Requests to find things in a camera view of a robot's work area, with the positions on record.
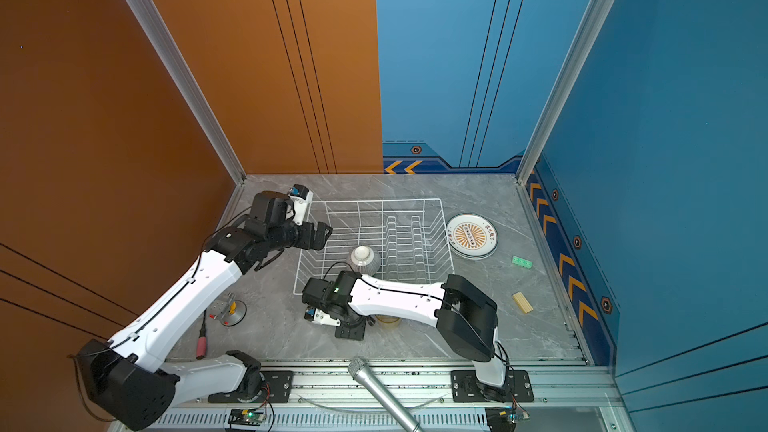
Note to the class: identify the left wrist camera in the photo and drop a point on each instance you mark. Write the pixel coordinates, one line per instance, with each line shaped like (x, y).
(300, 200)

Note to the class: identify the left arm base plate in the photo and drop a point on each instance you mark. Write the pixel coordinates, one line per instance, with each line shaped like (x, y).
(273, 386)

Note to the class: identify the white wire dish rack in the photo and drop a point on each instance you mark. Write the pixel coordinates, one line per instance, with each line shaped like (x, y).
(409, 234)

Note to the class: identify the red handled screwdriver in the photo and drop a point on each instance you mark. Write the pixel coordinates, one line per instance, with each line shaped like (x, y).
(201, 344)

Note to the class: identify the aluminium front rail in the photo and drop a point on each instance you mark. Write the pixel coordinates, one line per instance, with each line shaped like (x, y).
(440, 396)

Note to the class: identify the yellow plastic cup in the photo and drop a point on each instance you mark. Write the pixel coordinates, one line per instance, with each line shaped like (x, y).
(389, 322)

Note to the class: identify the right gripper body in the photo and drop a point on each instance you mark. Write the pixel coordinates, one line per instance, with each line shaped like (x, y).
(349, 331)

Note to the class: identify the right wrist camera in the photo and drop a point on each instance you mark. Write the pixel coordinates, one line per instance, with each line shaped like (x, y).
(319, 317)

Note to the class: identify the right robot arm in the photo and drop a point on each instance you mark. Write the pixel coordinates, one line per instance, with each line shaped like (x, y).
(465, 317)

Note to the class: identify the green plastic block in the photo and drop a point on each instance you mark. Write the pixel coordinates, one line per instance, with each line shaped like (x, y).
(522, 262)

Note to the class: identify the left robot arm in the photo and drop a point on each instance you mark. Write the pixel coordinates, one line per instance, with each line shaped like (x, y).
(128, 377)

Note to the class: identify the wooden block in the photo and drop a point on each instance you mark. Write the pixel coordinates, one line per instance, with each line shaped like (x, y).
(522, 303)

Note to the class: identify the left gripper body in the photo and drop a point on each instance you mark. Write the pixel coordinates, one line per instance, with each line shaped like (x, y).
(299, 236)

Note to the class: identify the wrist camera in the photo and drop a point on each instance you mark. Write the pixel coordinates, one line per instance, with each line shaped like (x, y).
(300, 200)
(319, 317)

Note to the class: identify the left circuit board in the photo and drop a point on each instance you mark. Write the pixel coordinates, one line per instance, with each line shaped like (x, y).
(248, 419)

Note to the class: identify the right circuit board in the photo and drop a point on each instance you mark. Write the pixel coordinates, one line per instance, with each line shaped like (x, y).
(504, 419)

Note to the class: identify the circuit board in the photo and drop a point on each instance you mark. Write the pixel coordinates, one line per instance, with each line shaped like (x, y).
(504, 419)
(248, 419)

